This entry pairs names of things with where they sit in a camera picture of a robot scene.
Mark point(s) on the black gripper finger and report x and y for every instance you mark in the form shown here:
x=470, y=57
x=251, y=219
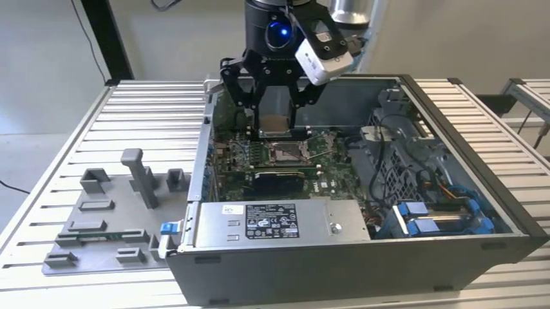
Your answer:
x=234, y=83
x=309, y=93

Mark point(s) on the silver square CPU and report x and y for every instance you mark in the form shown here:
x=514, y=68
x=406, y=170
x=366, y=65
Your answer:
x=275, y=127

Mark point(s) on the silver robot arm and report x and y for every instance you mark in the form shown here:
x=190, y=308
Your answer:
x=350, y=13

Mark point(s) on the CPU socket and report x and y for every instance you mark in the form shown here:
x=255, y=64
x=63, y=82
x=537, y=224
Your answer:
x=286, y=153

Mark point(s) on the black RAM slot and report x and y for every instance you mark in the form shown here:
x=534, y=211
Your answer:
x=283, y=166

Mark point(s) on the metal locking lever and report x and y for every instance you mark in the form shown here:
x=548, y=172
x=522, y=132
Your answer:
x=327, y=146

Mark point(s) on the grey metal hook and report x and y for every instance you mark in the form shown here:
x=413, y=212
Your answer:
x=166, y=5

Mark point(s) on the green motherboard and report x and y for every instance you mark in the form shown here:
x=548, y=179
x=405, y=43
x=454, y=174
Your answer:
x=331, y=183

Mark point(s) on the black graphics card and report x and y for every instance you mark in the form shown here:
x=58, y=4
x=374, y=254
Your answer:
x=277, y=185

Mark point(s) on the grey metal drive cage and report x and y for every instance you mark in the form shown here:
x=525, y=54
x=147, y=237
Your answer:
x=399, y=174

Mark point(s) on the black box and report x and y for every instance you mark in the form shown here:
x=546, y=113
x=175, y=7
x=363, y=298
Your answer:
x=494, y=104

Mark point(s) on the hard disk in blue carrier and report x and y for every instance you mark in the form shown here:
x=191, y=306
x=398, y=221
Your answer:
x=423, y=227
x=414, y=209

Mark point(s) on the silver power supply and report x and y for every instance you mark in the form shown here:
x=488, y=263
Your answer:
x=215, y=225

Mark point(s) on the blue plastic latch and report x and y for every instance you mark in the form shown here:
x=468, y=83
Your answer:
x=167, y=228

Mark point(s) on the grey plastic parts rack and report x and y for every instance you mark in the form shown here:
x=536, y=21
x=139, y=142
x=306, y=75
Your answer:
x=124, y=222

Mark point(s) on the aluminium slat side table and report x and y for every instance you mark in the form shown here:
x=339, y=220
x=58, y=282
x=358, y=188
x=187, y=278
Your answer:
x=530, y=93

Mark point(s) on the green RAM stick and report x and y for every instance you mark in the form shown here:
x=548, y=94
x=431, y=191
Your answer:
x=114, y=236

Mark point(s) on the black open PC case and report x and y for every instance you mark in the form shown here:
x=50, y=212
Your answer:
x=301, y=273

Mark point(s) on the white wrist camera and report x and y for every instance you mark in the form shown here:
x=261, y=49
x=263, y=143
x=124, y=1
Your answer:
x=319, y=64

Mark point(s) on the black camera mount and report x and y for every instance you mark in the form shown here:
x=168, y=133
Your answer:
x=309, y=13

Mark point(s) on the black post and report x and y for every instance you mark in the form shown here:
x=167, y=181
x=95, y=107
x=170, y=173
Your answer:
x=107, y=38

